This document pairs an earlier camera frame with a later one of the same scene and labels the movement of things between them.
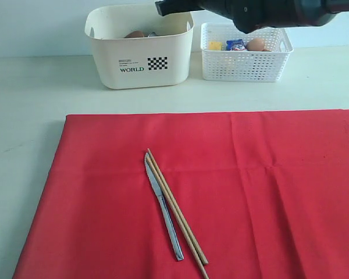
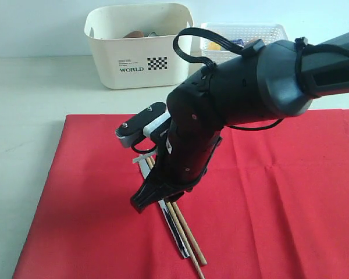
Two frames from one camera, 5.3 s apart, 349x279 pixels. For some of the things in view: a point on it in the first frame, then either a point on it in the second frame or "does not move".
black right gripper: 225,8 to 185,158
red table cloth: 266,195 does not move
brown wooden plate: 134,34 does not move
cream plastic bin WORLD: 137,47 does not move
